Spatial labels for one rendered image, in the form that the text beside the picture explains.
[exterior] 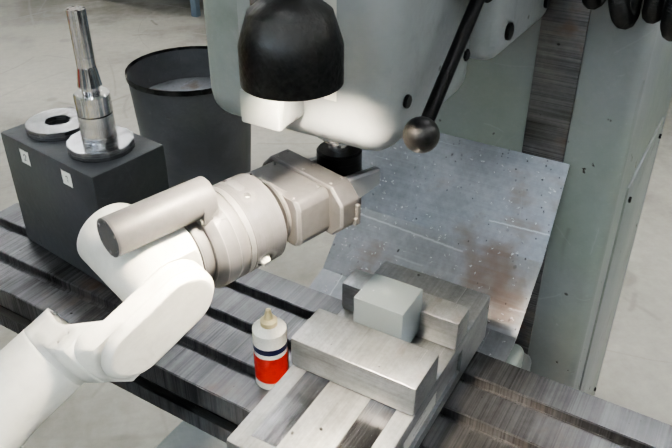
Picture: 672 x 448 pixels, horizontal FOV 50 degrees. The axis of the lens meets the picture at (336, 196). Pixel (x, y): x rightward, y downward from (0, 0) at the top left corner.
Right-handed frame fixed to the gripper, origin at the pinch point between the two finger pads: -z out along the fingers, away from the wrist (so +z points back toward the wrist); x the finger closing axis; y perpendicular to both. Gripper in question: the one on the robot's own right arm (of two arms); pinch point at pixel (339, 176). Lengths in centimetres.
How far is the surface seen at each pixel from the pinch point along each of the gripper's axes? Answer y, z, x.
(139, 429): 123, -11, 92
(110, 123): 4.3, 6.6, 37.3
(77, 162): 8.4, 11.9, 37.7
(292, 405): 20.0, 12.6, -5.8
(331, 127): -10.4, 7.4, -6.6
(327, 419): 20.1, 11.2, -9.7
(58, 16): 125, -172, 474
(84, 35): -7.8, 7.4, 38.2
